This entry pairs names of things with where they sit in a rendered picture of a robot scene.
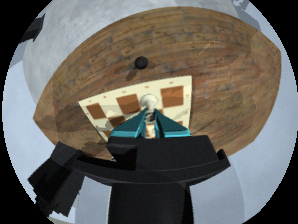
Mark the brown and cream chessboard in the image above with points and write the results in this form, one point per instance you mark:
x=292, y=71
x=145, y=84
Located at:
x=111, y=108

